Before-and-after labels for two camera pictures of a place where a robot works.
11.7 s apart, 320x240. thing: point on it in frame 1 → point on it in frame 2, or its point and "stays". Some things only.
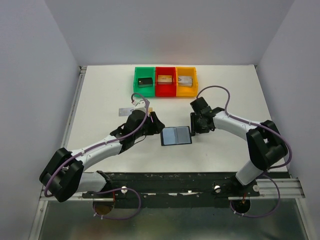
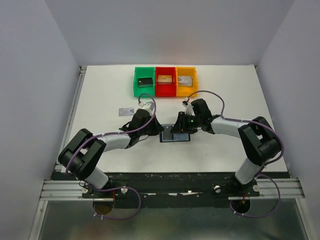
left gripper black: (155, 123) stays
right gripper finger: (193, 122) → (180, 126)
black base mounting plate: (176, 190) stays
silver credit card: (125, 112) stays
